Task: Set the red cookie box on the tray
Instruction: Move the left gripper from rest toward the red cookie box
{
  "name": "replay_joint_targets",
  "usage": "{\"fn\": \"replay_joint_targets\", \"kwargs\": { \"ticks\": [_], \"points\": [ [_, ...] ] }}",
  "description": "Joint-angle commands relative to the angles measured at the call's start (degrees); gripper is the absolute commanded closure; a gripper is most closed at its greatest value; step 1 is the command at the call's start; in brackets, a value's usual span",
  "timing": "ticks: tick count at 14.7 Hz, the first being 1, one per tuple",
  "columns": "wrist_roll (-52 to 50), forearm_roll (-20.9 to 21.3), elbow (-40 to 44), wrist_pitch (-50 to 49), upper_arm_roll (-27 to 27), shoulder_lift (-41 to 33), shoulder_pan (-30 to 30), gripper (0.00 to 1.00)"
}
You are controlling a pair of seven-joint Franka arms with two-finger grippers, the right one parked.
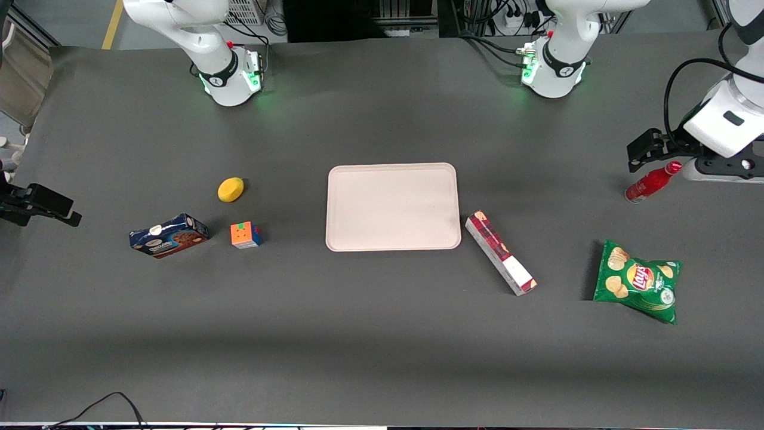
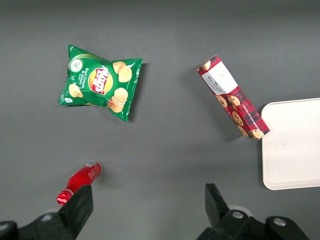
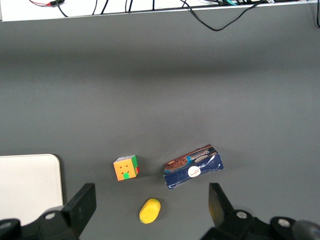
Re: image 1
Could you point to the red drink bottle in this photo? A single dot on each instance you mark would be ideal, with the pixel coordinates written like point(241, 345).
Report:
point(649, 182)

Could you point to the beige chair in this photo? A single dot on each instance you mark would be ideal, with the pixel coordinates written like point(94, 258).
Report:
point(22, 77)

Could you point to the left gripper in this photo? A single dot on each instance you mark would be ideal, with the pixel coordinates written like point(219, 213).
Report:
point(669, 147)

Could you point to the yellow lemon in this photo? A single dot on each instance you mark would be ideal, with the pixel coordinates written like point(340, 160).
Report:
point(230, 190)

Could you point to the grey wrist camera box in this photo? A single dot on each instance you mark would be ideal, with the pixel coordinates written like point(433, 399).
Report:
point(716, 170)

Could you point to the blue cookie box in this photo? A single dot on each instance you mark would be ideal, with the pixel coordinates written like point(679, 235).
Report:
point(169, 236)

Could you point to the white mesh basket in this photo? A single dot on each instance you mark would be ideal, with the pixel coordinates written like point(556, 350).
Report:
point(243, 11)

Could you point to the beige plastic tray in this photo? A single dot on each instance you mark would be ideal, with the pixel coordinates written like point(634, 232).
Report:
point(393, 206)

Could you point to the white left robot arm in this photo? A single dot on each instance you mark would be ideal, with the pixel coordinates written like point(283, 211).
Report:
point(561, 60)

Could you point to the white power strip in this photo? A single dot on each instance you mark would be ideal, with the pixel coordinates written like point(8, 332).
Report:
point(520, 22)

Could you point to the red cookie box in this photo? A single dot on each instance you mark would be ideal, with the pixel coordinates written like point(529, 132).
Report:
point(500, 252)

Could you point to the aluminium rack frame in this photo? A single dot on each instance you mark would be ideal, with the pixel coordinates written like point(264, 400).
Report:
point(412, 18)

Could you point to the green chips bag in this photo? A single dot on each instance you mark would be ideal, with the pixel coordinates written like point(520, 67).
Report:
point(638, 280)

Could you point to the colourful puzzle cube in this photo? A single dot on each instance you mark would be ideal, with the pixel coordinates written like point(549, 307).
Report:
point(245, 235)

